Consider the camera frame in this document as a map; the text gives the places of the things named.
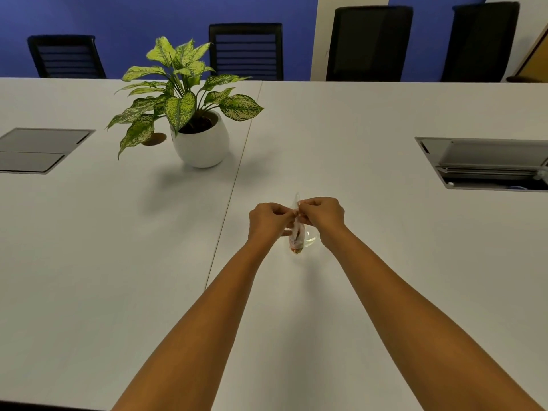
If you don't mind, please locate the person's right hand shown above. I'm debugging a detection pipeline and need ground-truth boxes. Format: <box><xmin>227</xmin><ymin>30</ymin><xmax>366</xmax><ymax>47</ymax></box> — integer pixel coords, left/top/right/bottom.
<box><xmin>297</xmin><ymin>197</ymin><xmax>346</xmax><ymax>247</ymax></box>

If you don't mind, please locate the person's left hand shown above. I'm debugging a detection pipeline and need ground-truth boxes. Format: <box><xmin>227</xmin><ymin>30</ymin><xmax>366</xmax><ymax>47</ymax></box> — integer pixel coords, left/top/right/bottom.
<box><xmin>248</xmin><ymin>203</ymin><xmax>297</xmax><ymax>244</ymax></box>

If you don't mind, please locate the small clear plastic packet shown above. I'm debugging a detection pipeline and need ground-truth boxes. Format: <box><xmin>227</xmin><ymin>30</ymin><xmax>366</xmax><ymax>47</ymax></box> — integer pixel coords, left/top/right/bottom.
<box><xmin>288</xmin><ymin>192</ymin><xmax>306</xmax><ymax>255</ymax></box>

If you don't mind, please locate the person's left forearm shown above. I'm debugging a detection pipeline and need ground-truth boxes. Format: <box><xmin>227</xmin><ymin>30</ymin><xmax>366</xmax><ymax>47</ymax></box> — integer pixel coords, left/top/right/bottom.
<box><xmin>111</xmin><ymin>227</ymin><xmax>285</xmax><ymax>411</ymax></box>

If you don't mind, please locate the person's right forearm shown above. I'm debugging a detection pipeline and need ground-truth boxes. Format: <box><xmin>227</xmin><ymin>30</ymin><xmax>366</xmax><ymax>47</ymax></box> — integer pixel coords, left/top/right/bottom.
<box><xmin>319</xmin><ymin>224</ymin><xmax>544</xmax><ymax>411</ymax></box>

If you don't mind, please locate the white round plant pot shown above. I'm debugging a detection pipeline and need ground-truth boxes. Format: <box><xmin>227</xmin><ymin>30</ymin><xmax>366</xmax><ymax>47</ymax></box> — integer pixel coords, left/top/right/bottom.
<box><xmin>170</xmin><ymin>109</ymin><xmax>231</xmax><ymax>169</ymax></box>

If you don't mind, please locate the green variegated leafy plant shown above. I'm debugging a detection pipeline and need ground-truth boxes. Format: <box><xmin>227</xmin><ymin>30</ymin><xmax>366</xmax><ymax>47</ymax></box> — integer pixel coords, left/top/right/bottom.
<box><xmin>106</xmin><ymin>36</ymin><xmax>265</xmax><ymax>161</ymax></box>

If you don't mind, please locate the black slatted-back office chair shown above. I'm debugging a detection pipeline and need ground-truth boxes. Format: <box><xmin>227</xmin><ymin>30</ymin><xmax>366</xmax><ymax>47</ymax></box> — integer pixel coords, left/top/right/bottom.
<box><xmin>208</xmin><ymin>23</ymin><xmax>284</xmax><ymax>81</ymax></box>
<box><xmin>27</xmin><ymin>35</ymin><xmax>107</xmax><ymax>79</ymax></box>

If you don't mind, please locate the black mesh-back office chair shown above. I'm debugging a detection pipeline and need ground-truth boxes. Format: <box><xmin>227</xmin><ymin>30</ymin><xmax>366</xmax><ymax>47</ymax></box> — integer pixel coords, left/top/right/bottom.
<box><xmin>441</xmin><ymin>1</ymin><xmax>521</xmax><ymax>83</ymax></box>
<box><xmin>326</xmin><ymin>6</ymin><xmax>414</xmax><ymax>82</ymax></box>

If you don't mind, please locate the brown wooden furniture edge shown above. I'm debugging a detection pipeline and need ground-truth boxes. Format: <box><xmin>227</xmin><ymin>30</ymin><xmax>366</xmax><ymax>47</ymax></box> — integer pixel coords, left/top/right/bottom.
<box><xmin>506</xmin><ymin>36</ymin><xmax>548</xmax><ymax>83</ymax></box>

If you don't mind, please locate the open grey table cable hatch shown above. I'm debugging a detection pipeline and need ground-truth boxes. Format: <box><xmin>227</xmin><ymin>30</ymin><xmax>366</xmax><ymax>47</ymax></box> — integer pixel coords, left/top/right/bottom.
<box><xmin>414</xmin><ymin>137</ymin><xmax>548</xmax><ymax>192</ymax></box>

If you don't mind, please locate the closed grey table cable hatch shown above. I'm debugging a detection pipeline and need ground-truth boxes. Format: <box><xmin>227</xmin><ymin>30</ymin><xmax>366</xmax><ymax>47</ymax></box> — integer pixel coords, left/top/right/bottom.
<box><xmin>0</xmin><ymin>128</ymin><xmax>96</xmax><ymax>175</ymax></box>

